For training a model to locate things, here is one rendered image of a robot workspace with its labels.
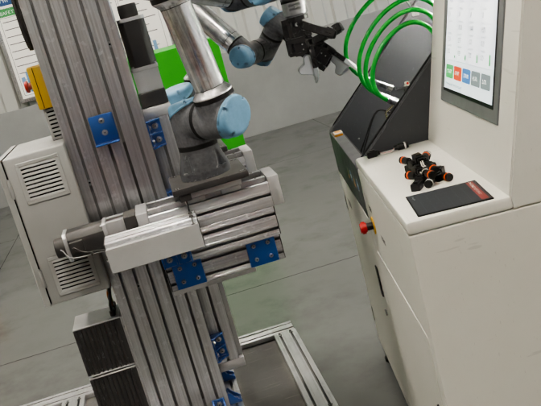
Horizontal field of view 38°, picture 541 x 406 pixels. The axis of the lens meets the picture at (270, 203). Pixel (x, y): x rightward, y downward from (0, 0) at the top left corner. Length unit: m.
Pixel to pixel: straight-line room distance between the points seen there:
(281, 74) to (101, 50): 6.82
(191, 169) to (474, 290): 0.95
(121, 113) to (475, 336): 1.25
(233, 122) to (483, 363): 0.91
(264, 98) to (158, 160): 6.67
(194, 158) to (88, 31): 0.50
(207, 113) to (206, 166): 0.18
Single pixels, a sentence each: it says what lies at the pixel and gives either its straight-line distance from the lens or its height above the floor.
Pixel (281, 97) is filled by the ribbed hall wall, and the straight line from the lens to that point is 9.17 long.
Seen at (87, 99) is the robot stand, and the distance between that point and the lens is 2.43.
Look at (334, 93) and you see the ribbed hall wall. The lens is 9.31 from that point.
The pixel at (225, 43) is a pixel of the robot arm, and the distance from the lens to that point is 2.60.
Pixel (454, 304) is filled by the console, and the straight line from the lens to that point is 1.72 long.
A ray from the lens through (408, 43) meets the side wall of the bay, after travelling 2.97.
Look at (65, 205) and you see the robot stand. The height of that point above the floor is 1.05.
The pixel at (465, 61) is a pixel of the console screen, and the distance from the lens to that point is 1.97.
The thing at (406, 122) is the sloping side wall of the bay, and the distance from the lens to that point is 2.32.
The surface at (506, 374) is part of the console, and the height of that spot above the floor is 0.59.
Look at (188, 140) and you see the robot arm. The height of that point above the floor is 1.16.
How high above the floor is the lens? 1.49
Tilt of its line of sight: 14 degrees down
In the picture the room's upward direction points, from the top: 15 degrees counter-clockwise
